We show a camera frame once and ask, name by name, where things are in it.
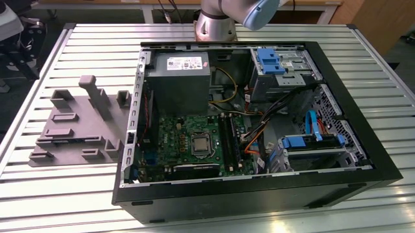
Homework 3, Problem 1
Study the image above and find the metal drive cage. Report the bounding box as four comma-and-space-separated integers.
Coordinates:
248, 47, 322, 104

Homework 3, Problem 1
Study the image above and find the blue disk carrier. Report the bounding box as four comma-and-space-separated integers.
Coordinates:
253, 48, 286, 75

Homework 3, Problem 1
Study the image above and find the blue card latch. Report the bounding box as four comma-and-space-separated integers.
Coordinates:
124, 164, 138, 184

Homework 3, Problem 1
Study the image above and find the white framed wooden desk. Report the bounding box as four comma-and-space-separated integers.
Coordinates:
38, 0, 344, 25

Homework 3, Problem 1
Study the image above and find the black PC case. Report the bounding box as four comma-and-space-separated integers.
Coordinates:
111, 40, 404, 223

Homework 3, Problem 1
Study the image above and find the grey power supply unit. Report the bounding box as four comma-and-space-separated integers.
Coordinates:
144, 50, 213, 117

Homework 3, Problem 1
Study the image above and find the metal disk bay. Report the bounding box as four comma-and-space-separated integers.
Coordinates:
277, 135, 357, 173

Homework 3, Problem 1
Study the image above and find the hard disk in blue carrier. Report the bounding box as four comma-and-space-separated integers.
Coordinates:
280, 134, 345, 149

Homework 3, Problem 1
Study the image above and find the yellow wire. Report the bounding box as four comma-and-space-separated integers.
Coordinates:
208, 67, 240, 105

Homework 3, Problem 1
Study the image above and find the black RAM slot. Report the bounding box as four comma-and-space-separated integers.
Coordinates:
216, 112, 236, 172

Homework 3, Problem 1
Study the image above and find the black cable bundle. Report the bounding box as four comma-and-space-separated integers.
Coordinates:
254, 82, 321, 128

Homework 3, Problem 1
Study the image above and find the blue RAM stick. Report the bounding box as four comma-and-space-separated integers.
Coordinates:
49, 138, 98, 144

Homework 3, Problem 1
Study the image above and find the silver CPU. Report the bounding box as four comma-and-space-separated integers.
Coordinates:
192, 138, 209, 151

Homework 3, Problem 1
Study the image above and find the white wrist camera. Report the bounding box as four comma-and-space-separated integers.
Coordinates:
0, 9, 23, 33

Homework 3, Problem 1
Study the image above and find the blue flat wire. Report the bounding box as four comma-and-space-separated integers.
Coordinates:
304, 110, 324, 142

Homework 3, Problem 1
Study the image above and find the wooden cabinet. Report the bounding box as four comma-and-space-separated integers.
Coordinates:
328, 0, 415, 58

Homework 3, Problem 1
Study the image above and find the grey parts rack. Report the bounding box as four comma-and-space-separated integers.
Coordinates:
27, 75, 132, 167

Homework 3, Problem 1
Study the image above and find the green motherboard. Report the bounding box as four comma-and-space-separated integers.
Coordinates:
154, 113, 260, 175

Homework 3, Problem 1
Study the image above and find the orange wire bundle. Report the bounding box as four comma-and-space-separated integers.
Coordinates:
242, 134, 261, 155

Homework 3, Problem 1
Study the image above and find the metal socket cover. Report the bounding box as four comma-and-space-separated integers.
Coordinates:
189, 131, 214, 158

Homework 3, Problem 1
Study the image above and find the thin red wire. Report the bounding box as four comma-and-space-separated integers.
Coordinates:
141, 93, 153, 145

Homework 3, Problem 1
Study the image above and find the black graphics card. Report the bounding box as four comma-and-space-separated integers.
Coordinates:
162, 161, 220, 181

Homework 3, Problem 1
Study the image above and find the hanging cable with plug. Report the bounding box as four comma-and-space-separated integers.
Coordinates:
157, 0, 172, 24

